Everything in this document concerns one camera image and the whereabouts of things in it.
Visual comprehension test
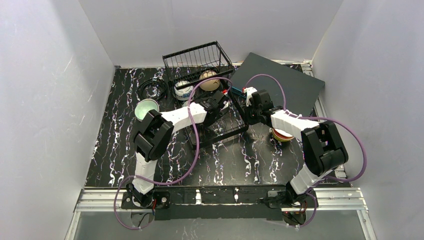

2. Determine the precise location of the black wire dish rack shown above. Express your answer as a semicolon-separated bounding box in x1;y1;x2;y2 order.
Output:
162;41;248;148

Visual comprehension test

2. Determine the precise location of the blue white patterned bowl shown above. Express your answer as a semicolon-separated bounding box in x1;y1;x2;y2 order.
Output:
174;80;194;101

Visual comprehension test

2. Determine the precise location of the orange bowl white inside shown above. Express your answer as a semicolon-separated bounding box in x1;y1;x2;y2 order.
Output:
271;128;294;138

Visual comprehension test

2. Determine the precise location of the green lined ceramic bowl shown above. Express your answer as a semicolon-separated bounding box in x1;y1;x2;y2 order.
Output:
134;98;160;121

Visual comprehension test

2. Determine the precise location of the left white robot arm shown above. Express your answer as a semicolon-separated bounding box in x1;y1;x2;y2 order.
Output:
125;91;230;208

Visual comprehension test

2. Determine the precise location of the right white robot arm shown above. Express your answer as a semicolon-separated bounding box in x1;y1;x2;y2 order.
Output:
242;87;349;207

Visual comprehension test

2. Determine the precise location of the beige ceramic bowl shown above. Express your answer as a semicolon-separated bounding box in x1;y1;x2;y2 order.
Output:
199;70;221;92

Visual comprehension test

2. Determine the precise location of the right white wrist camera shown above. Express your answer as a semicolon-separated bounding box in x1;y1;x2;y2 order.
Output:
242;87;257;107

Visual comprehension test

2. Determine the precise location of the grey teal network switch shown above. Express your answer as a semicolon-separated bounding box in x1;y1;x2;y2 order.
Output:
230;52;325;116

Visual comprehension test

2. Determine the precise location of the coiled black cable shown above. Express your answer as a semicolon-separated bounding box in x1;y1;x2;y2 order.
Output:
137;78;168;102

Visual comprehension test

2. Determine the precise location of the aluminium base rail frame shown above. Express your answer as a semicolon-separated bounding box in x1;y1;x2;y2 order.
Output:
65;185;376;240

